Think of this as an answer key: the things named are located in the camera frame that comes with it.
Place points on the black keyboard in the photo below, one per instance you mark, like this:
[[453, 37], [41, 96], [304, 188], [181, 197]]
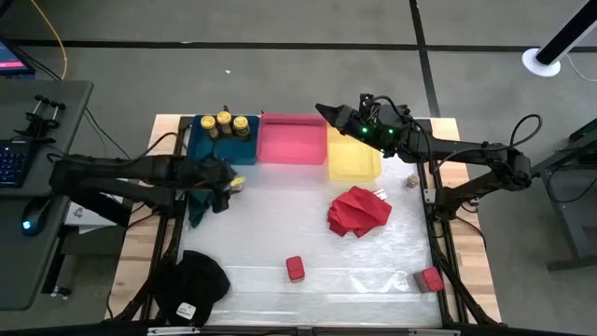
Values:
[[11, 163]]

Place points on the glossy white table mat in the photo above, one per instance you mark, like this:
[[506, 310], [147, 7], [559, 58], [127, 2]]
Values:
[[280, 224]]

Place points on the black clamp stand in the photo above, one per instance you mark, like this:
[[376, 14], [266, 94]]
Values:
[[42, 116]]

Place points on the yellow-lid glass spice jar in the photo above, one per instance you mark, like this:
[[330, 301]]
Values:
[[224, 117], [208, 122], [412, 181], [239, 182], [241, 123]]

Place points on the black metal cart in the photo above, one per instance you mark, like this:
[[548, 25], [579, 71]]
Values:
[[569, 210]]

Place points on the yellow plastic bin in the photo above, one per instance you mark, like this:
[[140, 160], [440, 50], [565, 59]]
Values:
[[350, 161]]

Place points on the pink plastic bin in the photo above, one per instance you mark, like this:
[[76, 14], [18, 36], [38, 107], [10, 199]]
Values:
[[291, 140]]

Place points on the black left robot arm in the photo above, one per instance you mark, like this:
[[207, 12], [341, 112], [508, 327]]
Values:
[[116, 172]]

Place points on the teal cloth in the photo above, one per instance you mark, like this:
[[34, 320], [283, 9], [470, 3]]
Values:
[[199, 207]]

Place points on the black computer mouse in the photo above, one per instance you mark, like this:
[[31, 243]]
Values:
[[35, 217]]

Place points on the blue plastic bin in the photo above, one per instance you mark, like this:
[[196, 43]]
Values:
[[242, 151]]

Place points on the white and black floor stand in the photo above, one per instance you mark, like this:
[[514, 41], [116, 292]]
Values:
[[541, 65]]

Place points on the black metal table frame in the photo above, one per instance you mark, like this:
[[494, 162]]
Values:
[[160, 242]]

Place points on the red-lid patterned spice tin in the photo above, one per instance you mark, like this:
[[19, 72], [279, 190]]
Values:
[[295, 269]]

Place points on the white printed paper box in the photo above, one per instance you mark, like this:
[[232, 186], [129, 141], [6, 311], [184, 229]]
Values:
[[81, 217]]

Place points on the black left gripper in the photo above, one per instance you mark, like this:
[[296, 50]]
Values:
[[207, 175]]

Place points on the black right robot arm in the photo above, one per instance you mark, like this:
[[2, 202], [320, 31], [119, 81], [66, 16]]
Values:
[[466, 151]]

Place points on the red cloth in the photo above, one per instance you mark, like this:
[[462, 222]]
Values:
[[359, 212]]

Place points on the grey desk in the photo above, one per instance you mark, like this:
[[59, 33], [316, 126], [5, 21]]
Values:
[[60, 140]]

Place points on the red block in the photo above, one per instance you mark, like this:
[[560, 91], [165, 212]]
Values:
[[431, 279]]

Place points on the black knit beanie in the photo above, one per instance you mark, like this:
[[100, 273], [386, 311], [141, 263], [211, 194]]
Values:
[[196, 284]]

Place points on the monitor with pink screen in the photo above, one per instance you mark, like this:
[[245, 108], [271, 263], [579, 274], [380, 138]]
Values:
[[11, 60]]

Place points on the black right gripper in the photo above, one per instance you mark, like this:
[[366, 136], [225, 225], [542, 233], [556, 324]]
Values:
[[382, 126]]

